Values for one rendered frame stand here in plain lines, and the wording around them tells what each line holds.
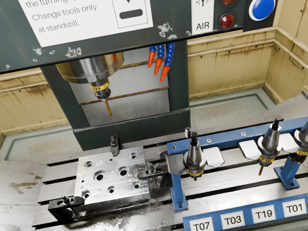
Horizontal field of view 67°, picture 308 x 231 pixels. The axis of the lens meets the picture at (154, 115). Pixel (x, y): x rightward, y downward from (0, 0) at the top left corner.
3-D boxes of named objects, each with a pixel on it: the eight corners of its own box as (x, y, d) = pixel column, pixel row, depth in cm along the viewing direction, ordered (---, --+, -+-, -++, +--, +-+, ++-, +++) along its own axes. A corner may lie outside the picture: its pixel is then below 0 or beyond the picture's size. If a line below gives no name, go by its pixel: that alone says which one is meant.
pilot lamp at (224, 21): (234, 28, 33) (236, 13, 32) (219, 31, 33) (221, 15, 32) (233, 27, 34) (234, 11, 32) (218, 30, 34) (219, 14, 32)
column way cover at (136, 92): (173, 113, 129) (163, 20, 94) (88, 129, 128) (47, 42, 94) (171, 107, 133) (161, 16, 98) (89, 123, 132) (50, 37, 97)
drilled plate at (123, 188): (151, 198, 90) (149, 192, 86) (77, 212, 90) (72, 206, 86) (144, 152, 107) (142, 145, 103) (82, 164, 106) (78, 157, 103)
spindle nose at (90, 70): (120, 45, 64) (108, -2, 56) (130, 74, 52) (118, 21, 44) (62, 58, 62) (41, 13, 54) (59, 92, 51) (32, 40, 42)
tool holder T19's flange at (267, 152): (273, 139, 71) (275, 133, 69) (283, 155, 66) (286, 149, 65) (253, 143, 71) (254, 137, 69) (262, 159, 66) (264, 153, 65)
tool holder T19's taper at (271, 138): (273, 136, 68) (278, 120, 64) (281, 147, 65) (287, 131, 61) (258, 139, 68) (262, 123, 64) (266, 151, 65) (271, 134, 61)
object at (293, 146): (302, 151, 66) (303, 149, 65) (284, 155, 66) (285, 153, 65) (288, 133, 71) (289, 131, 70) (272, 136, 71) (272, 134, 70)
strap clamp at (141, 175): (173, 185, 97) (170, 165, 87) (142, 191, 97) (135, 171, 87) (171, 178, 99) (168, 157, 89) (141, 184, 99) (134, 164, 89)
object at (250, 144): (264, 158, 65) (265, 156, 65) (246, 162, 65) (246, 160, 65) (253, 140, 71) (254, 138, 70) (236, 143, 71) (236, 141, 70)
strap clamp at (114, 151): (123, 167, 107) (115, 146, 97) (116, 168, 107) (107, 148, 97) (122, 145, 117) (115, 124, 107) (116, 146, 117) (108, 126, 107)
